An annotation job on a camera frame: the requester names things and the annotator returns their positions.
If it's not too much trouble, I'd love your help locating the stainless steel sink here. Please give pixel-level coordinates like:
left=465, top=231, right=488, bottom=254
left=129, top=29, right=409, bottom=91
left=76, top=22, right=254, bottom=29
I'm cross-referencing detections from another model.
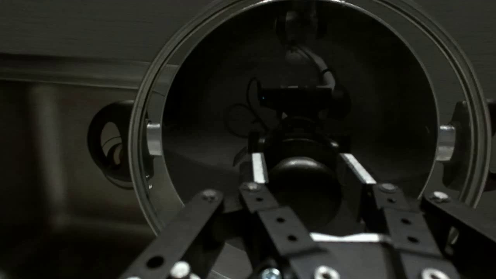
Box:
left=0, top=51, right=157, bottom=279

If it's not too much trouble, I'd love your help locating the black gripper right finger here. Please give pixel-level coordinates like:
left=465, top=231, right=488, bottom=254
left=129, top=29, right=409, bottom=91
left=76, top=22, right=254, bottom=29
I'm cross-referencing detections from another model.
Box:
left=336, top=150, right=496, bottom=279

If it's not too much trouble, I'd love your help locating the black pot with handles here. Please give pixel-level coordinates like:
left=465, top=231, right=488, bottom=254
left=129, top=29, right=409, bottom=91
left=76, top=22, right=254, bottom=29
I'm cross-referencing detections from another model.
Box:
left=85, top=96, right=496, bottom=194

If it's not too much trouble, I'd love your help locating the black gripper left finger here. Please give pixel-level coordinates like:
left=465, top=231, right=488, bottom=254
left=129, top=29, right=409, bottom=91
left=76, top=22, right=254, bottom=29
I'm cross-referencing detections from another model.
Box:
left=121, top=150, right=313, bottom=279

